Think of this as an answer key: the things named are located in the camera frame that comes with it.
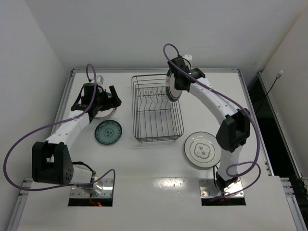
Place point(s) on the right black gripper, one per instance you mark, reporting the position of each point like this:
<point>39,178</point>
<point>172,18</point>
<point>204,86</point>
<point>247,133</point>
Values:
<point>179,80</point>

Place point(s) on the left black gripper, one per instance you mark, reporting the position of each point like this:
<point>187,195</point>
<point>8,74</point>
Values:
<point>106,99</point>

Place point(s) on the green red rimmed plate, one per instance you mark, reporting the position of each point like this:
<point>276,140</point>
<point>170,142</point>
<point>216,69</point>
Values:
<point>172,93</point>
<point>104,114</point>

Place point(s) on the white plate grey rim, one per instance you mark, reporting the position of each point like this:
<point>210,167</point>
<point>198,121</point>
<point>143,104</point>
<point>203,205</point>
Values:
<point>202,149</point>

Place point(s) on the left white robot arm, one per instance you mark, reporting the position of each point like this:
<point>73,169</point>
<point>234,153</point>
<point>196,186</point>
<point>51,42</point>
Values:
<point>51,160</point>

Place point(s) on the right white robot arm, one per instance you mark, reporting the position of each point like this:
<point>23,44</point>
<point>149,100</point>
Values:
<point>234,123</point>

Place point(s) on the blue floral green plate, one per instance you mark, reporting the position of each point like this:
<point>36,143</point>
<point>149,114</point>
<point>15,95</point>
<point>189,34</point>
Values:
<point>108,132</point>

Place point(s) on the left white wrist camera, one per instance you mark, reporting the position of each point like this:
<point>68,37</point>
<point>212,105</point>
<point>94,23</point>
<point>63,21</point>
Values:
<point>99,79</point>

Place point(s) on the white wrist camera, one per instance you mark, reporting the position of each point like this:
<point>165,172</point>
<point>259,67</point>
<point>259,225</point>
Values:
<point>99,79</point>
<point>187,56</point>

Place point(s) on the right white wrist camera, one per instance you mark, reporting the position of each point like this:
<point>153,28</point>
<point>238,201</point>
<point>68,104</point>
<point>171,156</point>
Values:
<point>187,56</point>

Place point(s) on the grey wire dish rack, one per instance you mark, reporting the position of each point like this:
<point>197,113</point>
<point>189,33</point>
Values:
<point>155,117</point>

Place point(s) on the black cable white plug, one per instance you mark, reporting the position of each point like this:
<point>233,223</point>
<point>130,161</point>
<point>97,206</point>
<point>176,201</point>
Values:
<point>279,74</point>

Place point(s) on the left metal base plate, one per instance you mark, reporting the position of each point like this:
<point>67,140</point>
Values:
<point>103,189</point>

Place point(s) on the metal base plate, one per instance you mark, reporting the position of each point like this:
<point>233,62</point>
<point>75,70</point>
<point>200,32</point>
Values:
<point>103,189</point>
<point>209,190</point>

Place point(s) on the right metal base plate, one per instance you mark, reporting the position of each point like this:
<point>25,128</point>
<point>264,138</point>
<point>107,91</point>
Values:
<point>209,190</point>

